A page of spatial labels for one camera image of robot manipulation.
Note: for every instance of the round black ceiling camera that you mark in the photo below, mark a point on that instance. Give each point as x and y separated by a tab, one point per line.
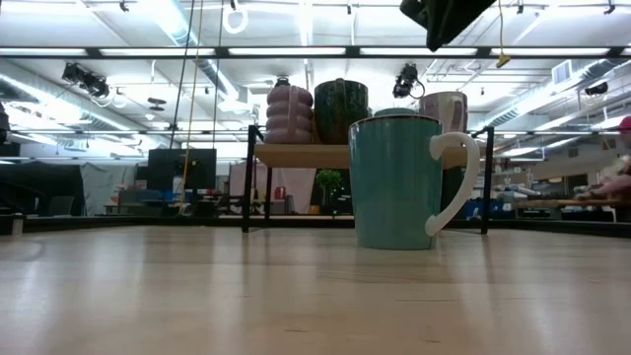
282	81

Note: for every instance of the person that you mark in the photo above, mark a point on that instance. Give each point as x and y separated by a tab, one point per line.
616	185

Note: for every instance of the blue white leaf pattern mug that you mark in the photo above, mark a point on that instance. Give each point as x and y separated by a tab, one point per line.
441	108

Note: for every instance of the lilac ringed ceramic mug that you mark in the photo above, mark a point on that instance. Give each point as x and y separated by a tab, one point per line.
288	113

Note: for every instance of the black ceiling spotlight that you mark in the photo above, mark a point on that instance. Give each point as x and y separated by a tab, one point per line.
86	79

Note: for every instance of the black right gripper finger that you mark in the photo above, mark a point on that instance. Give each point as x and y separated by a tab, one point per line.
414	10
448	20

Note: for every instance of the wooden background table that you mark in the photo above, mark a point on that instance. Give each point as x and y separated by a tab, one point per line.
557	203

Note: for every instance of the small red container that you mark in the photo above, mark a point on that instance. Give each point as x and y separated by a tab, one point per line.
280	193

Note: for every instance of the small green potted plant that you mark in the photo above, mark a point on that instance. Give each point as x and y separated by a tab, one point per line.
329	180

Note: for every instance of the black overhead frame beam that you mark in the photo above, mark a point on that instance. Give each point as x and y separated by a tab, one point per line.
222	51

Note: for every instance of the black computer monitor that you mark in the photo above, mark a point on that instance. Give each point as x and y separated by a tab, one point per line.
182	167

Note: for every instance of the wooden shelf with black frame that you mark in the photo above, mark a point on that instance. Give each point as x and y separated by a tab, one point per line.
305	155

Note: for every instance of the blue storage bin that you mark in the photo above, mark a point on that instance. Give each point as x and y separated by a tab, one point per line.
498	209

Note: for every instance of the teal brown speckled mug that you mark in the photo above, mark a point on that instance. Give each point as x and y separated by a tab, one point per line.
340	108

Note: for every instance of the black table edge rail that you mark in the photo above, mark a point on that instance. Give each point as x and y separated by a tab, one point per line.
148	223

